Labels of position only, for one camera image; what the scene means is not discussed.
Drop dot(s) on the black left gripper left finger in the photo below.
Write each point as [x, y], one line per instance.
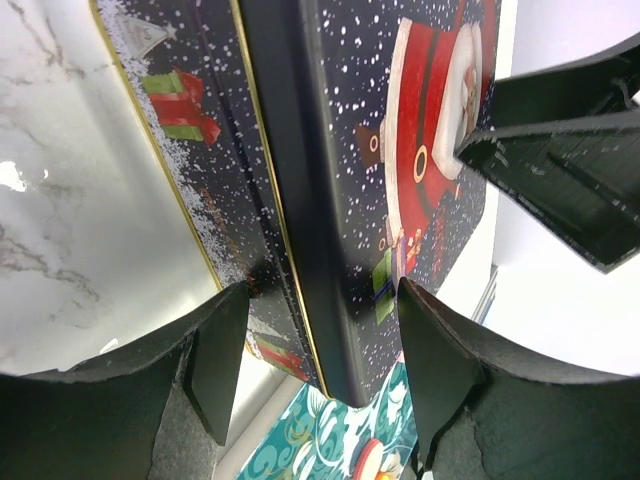
[156, 408]

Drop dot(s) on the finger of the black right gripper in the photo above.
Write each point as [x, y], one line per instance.
[579, 178]
[603, 83]

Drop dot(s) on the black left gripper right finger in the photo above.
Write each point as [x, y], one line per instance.
[488, 408]

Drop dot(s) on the gold tin lid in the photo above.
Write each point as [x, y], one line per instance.
[361, 107]

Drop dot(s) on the pink sandwich cookie upper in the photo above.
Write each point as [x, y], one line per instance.
[373, 463]

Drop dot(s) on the teal floral serving tray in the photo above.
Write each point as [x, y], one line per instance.
[319, 438]

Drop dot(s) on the square cookie tin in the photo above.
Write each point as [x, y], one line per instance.
[186, 67]

